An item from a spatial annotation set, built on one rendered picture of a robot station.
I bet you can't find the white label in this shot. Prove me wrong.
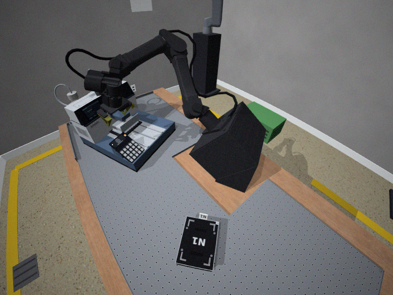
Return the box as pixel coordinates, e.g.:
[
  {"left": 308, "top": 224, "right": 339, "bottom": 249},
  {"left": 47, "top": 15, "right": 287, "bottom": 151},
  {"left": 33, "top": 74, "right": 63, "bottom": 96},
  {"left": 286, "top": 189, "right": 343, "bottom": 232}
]
[{"left": 199, "top": 213, "right": 208, "bottom": 220}]

